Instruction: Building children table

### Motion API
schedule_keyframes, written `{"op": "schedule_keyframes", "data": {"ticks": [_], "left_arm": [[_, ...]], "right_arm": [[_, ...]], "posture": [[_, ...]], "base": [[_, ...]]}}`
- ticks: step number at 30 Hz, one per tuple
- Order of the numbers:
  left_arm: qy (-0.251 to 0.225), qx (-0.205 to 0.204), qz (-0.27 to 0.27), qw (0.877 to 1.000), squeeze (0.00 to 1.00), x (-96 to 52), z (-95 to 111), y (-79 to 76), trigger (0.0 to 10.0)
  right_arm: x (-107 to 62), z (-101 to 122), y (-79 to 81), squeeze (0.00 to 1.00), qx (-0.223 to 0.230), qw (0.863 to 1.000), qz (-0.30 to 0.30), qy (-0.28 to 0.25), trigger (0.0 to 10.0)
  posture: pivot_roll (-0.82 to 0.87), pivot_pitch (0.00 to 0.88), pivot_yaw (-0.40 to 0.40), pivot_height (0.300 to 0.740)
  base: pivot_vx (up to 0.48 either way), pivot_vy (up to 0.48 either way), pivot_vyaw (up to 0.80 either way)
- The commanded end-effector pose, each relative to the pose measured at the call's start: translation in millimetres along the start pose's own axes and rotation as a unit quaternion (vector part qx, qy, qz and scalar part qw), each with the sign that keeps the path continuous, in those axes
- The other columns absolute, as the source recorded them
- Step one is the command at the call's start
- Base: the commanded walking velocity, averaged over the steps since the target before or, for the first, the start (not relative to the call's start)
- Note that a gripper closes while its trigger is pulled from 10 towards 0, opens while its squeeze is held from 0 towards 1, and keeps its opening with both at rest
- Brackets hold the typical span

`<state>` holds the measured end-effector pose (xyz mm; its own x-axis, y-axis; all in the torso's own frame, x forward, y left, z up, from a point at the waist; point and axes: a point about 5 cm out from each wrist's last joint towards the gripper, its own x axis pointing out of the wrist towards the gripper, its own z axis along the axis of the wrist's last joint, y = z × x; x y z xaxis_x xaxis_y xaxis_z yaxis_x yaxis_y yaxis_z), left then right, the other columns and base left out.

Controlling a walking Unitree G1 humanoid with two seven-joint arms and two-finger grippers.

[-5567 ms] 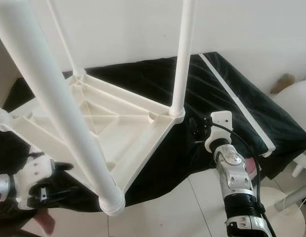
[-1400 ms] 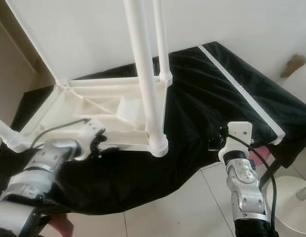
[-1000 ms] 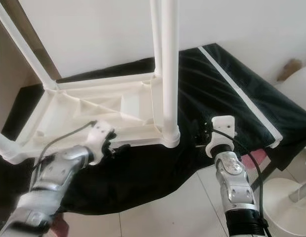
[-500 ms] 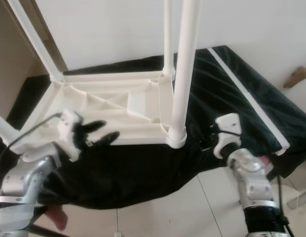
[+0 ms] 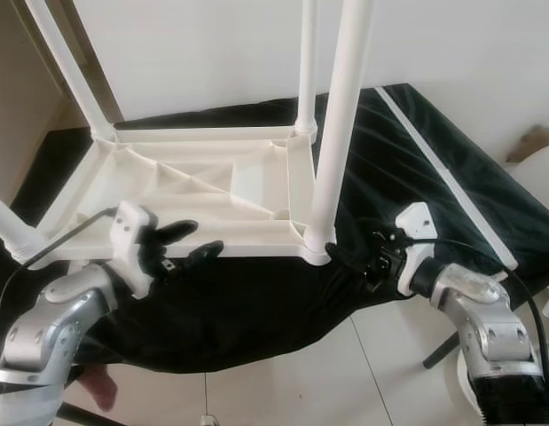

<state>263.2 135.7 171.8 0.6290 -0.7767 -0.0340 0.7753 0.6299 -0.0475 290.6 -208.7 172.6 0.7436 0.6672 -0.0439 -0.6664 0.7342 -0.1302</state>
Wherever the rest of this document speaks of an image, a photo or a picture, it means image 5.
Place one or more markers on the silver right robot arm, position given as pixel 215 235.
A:
pixel 478 311

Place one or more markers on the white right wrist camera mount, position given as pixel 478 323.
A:
pixel 418 222

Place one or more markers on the black table cloth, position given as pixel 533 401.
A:
pixel 265 311

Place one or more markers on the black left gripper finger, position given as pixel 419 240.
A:
pixel 199 256
pixel 175 232

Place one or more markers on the white rounded plastic appliance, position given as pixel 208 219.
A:
pixel 536 182

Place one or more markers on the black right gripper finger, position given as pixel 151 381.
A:
pixel 349 259

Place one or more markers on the white plastic table leg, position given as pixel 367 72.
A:
pixel 340 115
pixel 307 71
pixel 12 231
pixel 76 75

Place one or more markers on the white plastic children table top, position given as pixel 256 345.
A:
pixel 194 177

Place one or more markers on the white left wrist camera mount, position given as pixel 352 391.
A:
pixel 129 231

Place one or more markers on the brown object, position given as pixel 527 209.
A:
pixel 531 144

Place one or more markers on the black metal table leg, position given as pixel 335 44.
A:
pixel 83 414
pixel 443 351

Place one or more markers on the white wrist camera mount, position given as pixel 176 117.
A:
pixel 418 222
pixel 129 231

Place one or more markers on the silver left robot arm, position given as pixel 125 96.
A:
pixel 57 328

